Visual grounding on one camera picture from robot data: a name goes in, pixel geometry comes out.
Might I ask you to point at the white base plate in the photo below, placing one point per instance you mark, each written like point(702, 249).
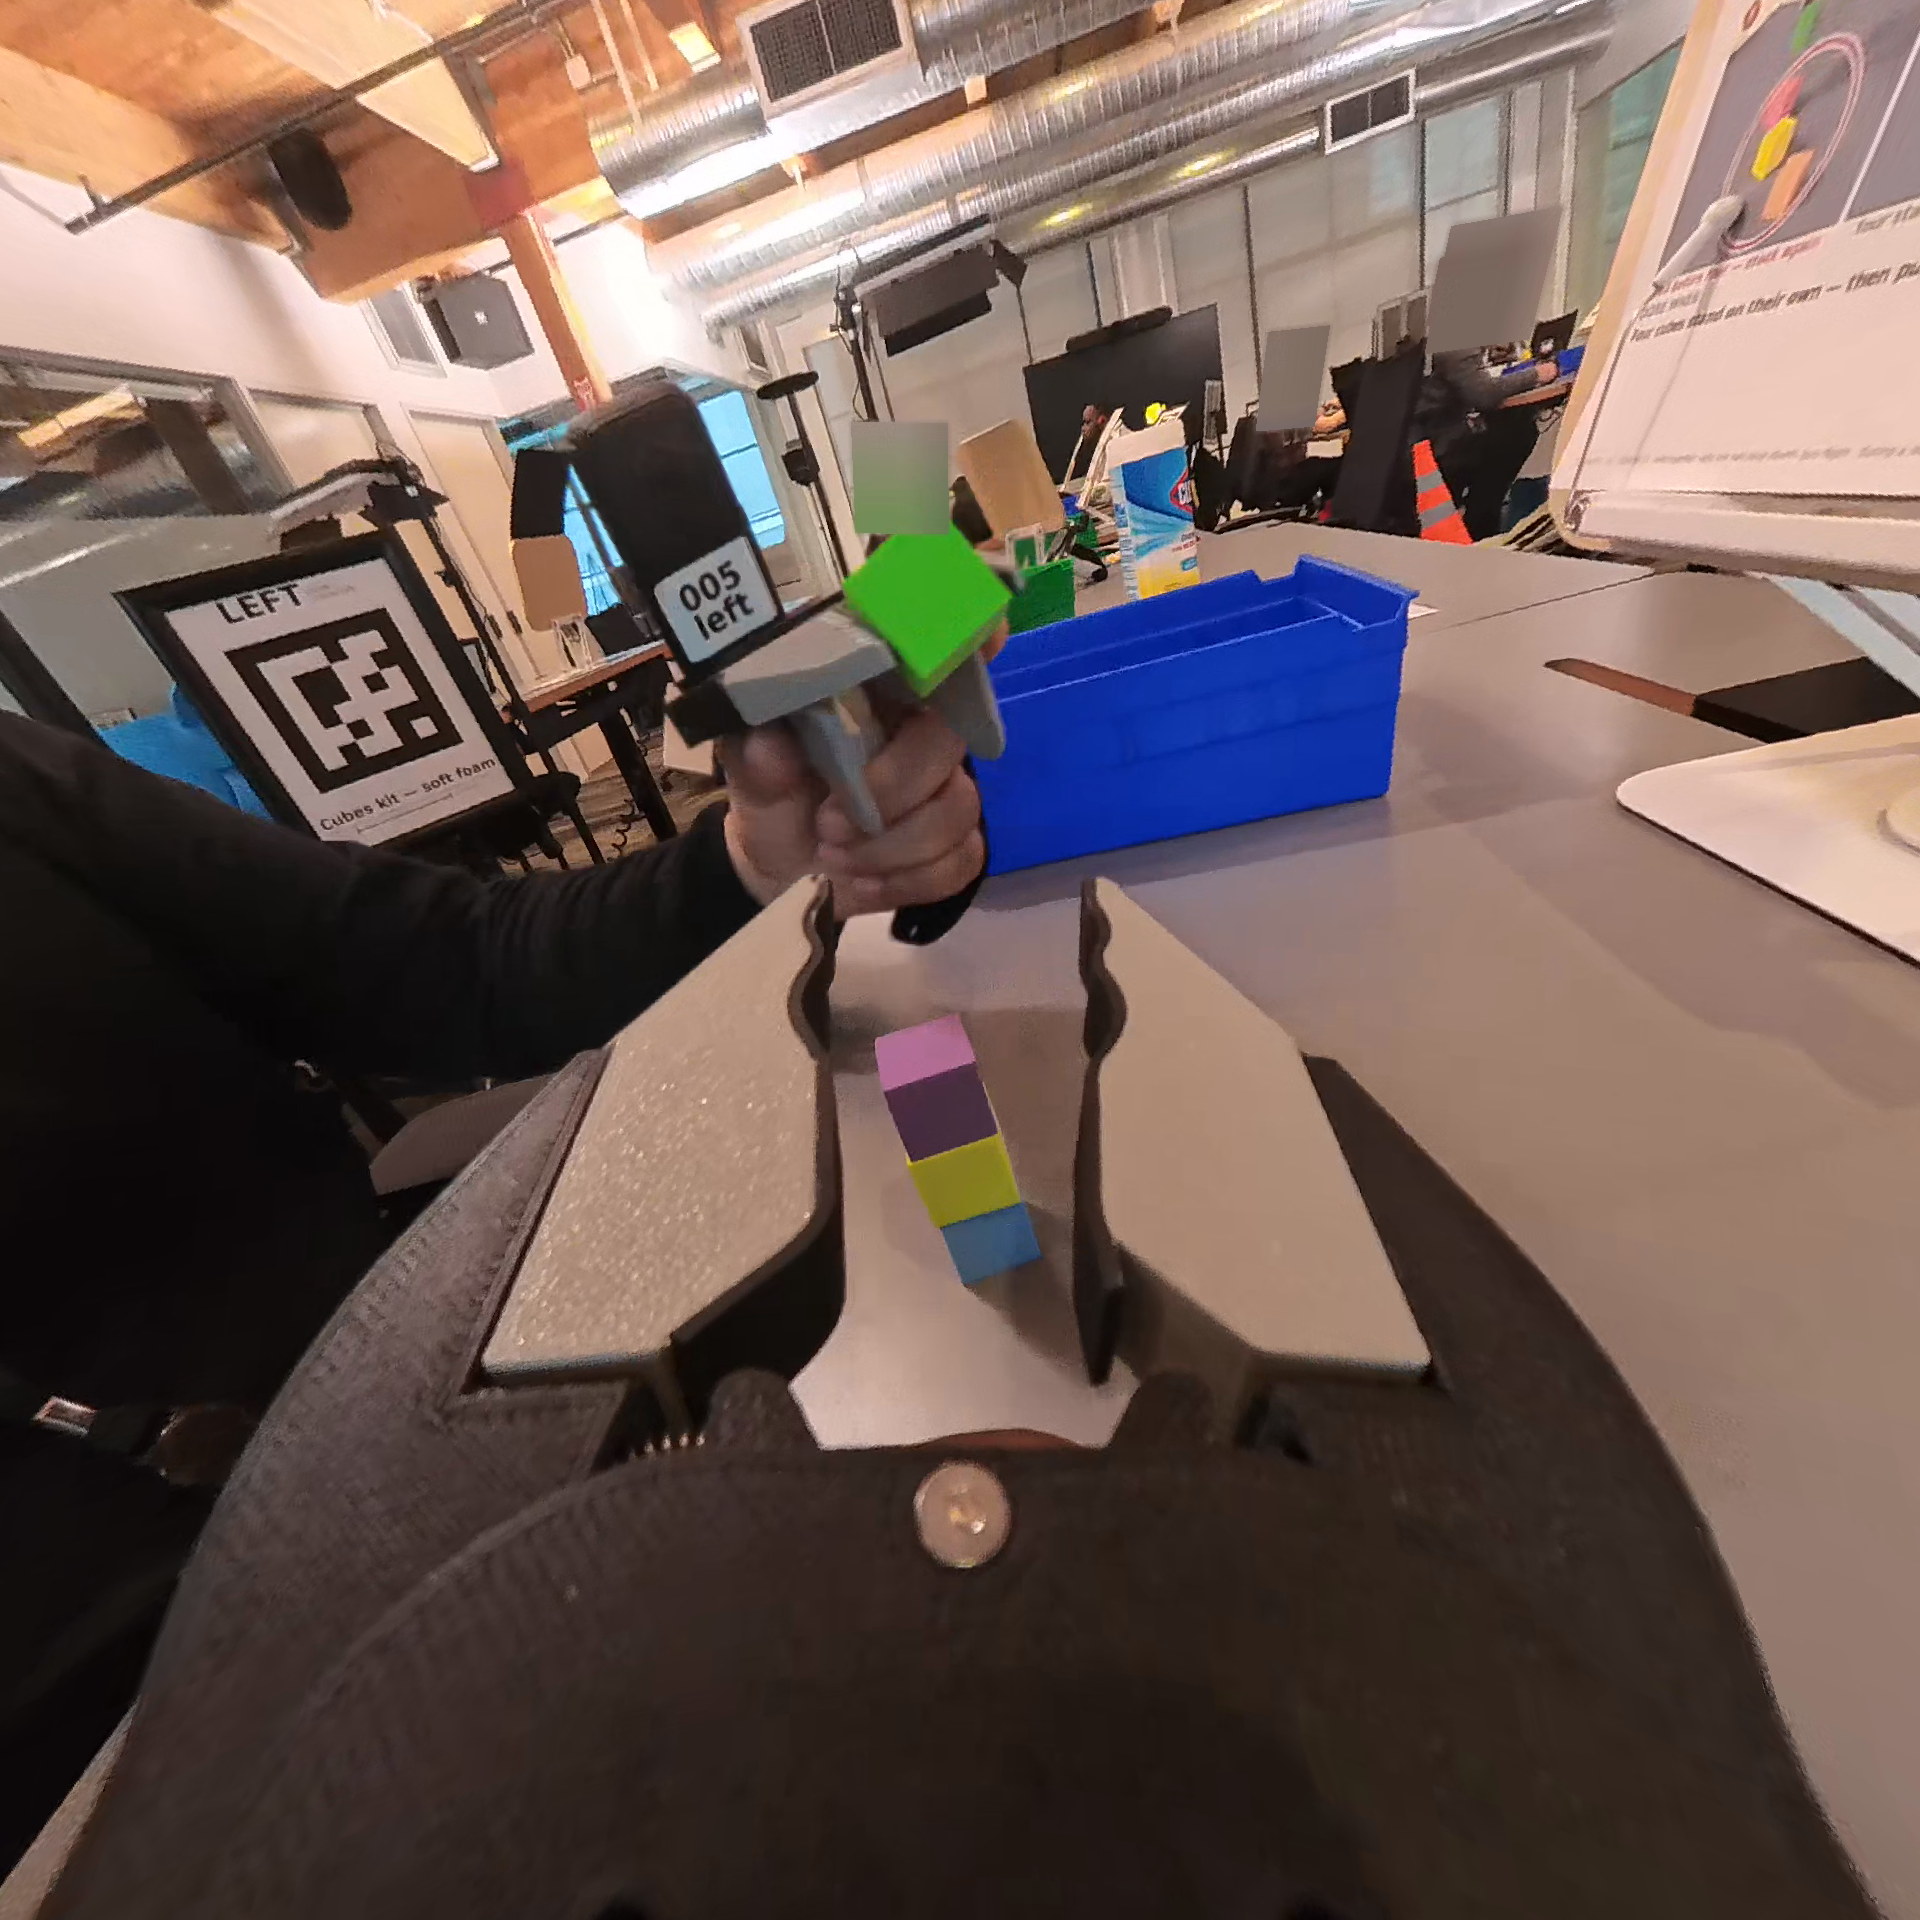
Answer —
point(1785, 833)

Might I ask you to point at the purple foam cube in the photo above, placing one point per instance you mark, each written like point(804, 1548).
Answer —
point(942, 1118)

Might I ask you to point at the blue foam cube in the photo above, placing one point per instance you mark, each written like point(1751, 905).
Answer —
point(993, 1244)

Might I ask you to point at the silver air duct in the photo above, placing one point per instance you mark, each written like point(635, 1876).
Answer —
point(1049, 136)

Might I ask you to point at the person's left hand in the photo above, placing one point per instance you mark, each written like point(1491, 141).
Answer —
point(916, 839)

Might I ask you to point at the wooden side table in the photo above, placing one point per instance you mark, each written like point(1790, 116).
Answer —
point(592, 675)

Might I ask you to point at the framed marker tag sign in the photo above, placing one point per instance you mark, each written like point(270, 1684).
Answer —
point(345, 691)

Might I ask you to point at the blue cloth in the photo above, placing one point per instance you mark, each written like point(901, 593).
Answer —
point(166, 750)

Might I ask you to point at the instruction sheet stand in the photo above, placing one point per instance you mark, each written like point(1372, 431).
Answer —
point(1756, 300)

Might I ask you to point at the person's black-clad torso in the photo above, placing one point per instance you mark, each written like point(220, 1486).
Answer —
point(149, 1349)

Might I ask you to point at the orange traffic cone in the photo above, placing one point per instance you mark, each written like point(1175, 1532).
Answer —
point(1440, 503)

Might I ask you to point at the yellow foam cube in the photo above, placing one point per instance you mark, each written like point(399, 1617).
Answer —
point(967, 1181)

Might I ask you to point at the green plastic bin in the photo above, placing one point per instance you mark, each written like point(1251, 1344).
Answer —
point(1045, 597)

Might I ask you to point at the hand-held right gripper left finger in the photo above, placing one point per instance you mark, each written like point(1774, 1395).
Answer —
point(675, 1172)

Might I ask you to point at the black wall screen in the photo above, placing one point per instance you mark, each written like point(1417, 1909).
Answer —
point(1125, 359)

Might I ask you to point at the black studio light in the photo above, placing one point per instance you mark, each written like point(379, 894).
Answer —
point(939, 294)

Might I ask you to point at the black and brown card stand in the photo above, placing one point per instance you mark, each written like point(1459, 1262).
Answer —
point(543, 541)

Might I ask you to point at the pink foam cube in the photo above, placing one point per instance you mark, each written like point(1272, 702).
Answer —
point(927, 1053)

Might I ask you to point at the green foam cube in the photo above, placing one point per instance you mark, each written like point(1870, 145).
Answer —
point(931, 609)

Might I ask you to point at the person's left forearm black sleeve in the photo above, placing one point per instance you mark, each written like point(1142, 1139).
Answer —
point(451, 932)

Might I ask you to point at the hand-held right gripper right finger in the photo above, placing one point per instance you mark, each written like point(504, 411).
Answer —
point(1230, 1184)

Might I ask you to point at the black ceiling speaker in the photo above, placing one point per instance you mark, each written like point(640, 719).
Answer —
point(476, 318)

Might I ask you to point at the wipes canister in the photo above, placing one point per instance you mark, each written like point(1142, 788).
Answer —
point(1156, 517)

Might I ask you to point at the blue plastic bin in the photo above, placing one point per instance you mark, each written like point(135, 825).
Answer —
point(1200, 721)

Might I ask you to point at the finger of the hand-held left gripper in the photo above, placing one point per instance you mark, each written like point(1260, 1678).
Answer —
point(820, 668)
point(979, 716)

